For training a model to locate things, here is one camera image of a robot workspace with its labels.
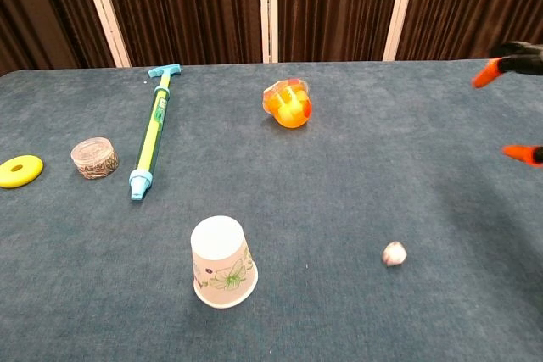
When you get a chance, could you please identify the right black hand orange fingertips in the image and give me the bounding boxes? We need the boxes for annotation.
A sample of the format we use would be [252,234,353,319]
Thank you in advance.
[473,41,543,168]

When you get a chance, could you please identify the small white die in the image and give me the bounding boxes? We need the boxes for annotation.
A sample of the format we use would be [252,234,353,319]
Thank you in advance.
[381,241,408,268]

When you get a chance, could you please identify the brown pleated screen panel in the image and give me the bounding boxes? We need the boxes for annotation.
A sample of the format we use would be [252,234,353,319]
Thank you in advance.
[96,0,264,68]
[277,0,406,64]
[0,0,116,77]
[395,0,543,62]

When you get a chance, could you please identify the blue velvet tablecloth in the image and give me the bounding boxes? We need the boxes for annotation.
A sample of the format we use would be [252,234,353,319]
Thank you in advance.
[0,58,543,362]

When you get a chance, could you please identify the orange plastic toy cup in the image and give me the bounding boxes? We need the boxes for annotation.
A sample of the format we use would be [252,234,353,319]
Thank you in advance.
[262,77,313,130]

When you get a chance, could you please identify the white floral paper cup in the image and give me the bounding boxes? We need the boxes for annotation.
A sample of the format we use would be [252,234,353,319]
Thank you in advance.
[190,215,260,309]

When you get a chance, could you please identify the blue green toy water pump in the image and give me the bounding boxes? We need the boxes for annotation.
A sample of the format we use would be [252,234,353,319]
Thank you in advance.
[129,64,182,202]

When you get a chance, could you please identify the clear round box of clips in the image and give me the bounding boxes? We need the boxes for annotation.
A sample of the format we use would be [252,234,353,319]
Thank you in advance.
[70,136,120,181]

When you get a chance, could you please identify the white screen frame post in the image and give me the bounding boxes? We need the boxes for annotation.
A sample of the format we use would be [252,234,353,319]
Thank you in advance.
[257,0,279,64]
[77,0,132,69]
[382,0,420,62]

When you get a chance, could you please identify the yellow plastic ring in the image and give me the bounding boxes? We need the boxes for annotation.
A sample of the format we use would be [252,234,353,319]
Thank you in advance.
[0,154,45,189]

